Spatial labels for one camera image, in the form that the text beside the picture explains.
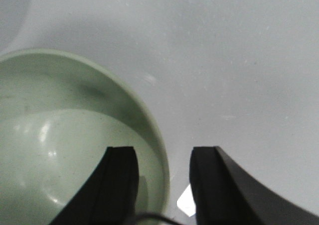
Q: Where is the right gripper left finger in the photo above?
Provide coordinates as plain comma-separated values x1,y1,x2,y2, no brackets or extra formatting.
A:
51,146,139,225

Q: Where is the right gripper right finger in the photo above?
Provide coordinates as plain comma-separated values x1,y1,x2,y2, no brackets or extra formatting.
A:
189,146,319,225

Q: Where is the green bowl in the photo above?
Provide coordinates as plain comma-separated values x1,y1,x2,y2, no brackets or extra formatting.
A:
0,49,169,225

